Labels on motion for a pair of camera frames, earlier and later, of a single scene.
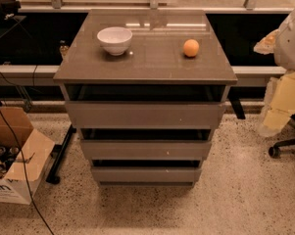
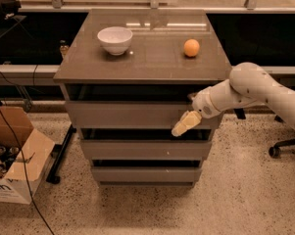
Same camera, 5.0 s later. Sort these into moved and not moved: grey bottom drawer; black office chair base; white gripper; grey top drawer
Moved: white gripper
Not moved: black office chair base; grey bottom drawer; grey top drawer
